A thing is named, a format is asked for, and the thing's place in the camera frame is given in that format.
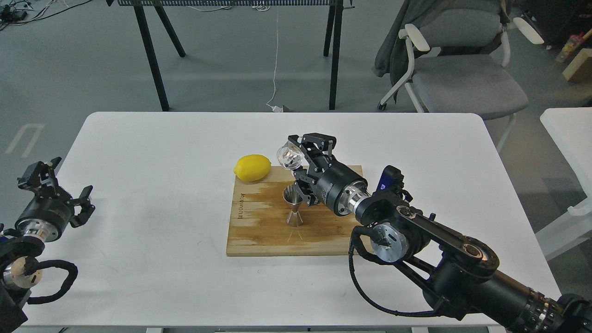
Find clear glass cup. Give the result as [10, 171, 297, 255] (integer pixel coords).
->
[277, 141, 306, 170]

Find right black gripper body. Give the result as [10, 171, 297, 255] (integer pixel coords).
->
[311, 164, 370, 216]

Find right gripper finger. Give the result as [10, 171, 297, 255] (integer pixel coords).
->
[288, 133, 337, 176]
[292, 171, 324, 206]

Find white hanging cable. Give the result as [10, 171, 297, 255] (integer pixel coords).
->
[265, 6, 284, 113]

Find black metal table frame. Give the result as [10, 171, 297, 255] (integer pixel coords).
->
[106, 0, 351, 111]

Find cardboard box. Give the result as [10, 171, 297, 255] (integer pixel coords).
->
[562, 48, 592, 83]

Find black floor cables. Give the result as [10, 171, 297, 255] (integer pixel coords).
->
[0, 0, 95, 33]

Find grey office chair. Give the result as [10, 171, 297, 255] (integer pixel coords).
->
[377, 6, 543, 151]

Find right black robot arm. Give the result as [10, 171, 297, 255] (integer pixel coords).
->
[277, 133, 592, 333]

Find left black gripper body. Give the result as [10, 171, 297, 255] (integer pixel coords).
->
[15, 197, 74, 242]

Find wooden cutting board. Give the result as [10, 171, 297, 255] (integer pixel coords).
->
[226, 166, 358, 256]

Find yellow lemon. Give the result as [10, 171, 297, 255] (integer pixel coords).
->
[233, 154, 271, 182]

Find steel jigger measuring cup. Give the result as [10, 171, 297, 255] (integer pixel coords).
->
[283, 184, 304, 227]

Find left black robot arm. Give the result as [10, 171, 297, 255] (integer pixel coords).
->
[0, 157, 95, 333]

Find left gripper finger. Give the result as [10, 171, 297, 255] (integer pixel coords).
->
[65, 185, 95, 228]
[17, 157, 65, 202]

